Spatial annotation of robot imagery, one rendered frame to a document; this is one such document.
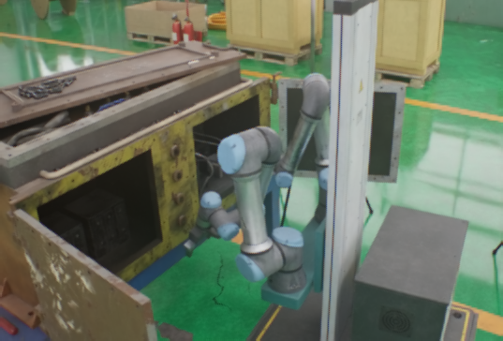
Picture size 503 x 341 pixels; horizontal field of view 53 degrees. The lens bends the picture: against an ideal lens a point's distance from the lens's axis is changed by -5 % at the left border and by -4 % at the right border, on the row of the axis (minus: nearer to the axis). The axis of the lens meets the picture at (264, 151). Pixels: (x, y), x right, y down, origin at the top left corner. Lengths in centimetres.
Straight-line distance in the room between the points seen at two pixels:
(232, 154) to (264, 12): 586
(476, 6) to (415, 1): 441
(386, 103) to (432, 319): 121
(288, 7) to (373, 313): 565
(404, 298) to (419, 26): 484
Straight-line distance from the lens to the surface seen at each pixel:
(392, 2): 651
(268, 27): 746
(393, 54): 663
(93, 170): 195
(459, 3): 1080
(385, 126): 277
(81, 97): 223
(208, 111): 235
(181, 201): 233
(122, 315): 140
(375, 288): 191
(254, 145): 170
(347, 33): 167
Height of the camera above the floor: 205
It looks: 25 degrees down
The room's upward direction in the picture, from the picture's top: 1 degrees counter-clockwise
